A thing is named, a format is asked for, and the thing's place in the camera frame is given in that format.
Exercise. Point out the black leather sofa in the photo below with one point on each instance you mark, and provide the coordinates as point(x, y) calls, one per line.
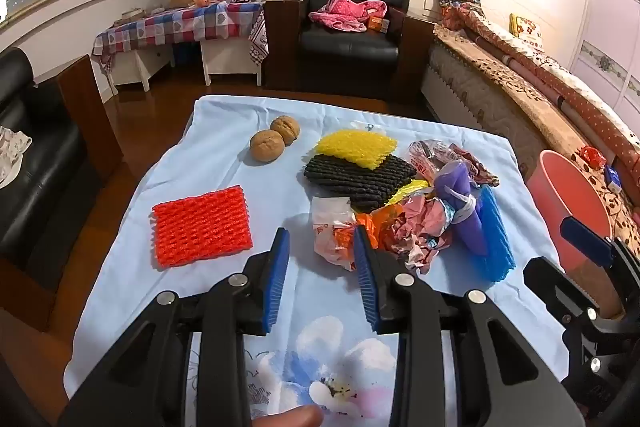
point(30, 207)

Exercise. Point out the polka dot quilt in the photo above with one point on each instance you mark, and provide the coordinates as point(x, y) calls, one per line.
point(590, 107)

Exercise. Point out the pale wardrobe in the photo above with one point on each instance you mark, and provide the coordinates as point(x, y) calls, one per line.
point(610, 32)

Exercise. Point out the orange box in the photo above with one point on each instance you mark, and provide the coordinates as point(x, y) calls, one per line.
point(378, 24)

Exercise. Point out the blue tissue packet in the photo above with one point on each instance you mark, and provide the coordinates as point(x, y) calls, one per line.
point(613, 178)

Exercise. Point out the colourful pillow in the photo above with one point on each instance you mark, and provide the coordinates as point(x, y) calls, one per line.
point(457, 2)

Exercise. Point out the checked tablecloth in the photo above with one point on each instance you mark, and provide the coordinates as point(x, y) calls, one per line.
point(170, 24)

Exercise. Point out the yellow wrapper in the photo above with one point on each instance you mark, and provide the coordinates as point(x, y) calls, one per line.
point(407, 192)

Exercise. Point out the pink bucket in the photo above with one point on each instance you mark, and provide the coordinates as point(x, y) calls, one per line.
point(565, 202)

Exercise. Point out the red snack packet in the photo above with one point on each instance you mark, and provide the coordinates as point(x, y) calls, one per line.
point(592, 157)

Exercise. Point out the person's left hand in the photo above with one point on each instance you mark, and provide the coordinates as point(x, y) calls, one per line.
point(290, 418)

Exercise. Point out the white table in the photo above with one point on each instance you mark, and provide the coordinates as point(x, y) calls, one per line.
point(225, 62)

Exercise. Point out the black leather armchair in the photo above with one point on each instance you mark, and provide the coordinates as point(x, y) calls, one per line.
point(345, 47)

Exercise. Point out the brown walnut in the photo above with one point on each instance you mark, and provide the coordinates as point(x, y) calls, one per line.
point(285, 129)
point(266, 146)

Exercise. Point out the pink garment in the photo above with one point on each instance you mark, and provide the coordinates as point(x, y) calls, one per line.
point(345, 14)

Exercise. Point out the black foam net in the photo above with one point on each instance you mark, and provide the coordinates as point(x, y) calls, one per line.
point(360, 182)

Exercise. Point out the yellow floral pillow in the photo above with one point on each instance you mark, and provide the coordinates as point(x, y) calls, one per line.
point(527, 32)

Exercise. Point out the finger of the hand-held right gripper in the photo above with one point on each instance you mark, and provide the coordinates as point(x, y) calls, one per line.
point(582, 232)
point(555, 282)

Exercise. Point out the light blue floral cloth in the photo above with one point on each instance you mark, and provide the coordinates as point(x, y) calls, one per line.
point(210, 147)

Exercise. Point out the yellow foam net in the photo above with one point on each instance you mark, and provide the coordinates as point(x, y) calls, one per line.
point(355, 148)

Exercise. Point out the blue foam net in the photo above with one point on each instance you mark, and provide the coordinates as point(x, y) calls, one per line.
point(497, 237)

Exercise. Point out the orange wrapper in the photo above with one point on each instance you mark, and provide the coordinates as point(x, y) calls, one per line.
point(382, 227)

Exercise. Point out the clear red-printed wrapper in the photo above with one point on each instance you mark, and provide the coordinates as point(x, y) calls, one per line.
point(435, 157)

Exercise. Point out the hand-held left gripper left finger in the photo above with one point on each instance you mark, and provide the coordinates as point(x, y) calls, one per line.
point(277, 277)

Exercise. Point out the red patterned white cloth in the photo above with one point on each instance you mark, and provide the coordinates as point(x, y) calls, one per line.
point(259, 39)

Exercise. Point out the white plastic wrapper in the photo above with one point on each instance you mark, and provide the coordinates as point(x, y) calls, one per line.
point(330, 227)

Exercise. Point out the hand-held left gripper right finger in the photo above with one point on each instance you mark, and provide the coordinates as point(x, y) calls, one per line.
point(367, 287)

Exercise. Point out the purple plastic bag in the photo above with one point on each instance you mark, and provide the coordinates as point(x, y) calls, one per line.
point(462, 207)

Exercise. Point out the red foam net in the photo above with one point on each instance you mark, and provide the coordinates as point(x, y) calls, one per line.
point(200, 227)

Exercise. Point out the bed with patterned cover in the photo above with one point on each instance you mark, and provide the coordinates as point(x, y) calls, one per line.
point(505, 82)

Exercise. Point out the crumpled white tissue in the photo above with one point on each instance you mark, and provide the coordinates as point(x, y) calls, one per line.
point(10, 152)

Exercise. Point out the bed with brown blanket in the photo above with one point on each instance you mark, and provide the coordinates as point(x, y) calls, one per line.
point(450, 97)

